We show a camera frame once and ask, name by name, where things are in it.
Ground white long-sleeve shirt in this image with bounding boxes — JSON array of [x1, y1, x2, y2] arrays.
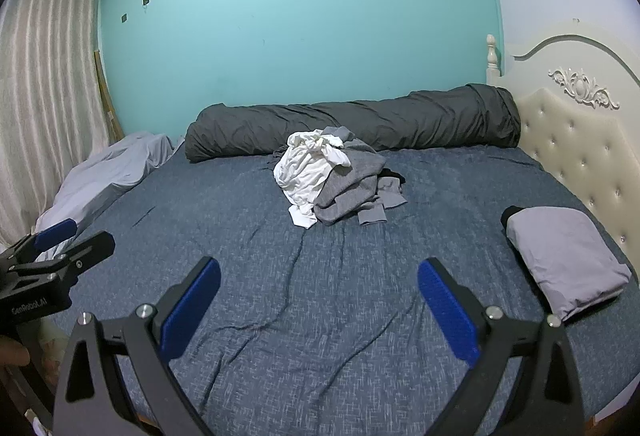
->
[[273, 130, 352, 229]]

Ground person's left hand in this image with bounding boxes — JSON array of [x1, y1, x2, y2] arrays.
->
[[0, 335, 30, 367]]

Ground light grey crumpled sheet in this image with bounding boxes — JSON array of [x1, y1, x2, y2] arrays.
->
[[35, 132, 183, 232]]

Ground beige striped curtain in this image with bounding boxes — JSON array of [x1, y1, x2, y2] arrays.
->
[[1, 0, 110, 246]]

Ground light grey pillow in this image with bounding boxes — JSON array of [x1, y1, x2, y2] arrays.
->
[[501, 205, 631, 321]]

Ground blue patterned bed cover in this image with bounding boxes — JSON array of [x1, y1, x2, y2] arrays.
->
[[37, 144, 640, 436]]

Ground grey knit sweater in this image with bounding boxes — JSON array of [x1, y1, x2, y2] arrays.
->
[[314, 126, 407, 225]]

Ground dark grey rolled duvet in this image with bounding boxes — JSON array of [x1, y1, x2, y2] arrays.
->
[[184, 84, 521, 163]]

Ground cream tufted headboard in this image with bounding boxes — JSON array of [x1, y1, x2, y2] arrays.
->
[[486, 19, 639, 265]]

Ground wooden frame by wall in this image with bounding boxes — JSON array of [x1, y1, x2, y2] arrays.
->
[[93, 50, 125, 142]]

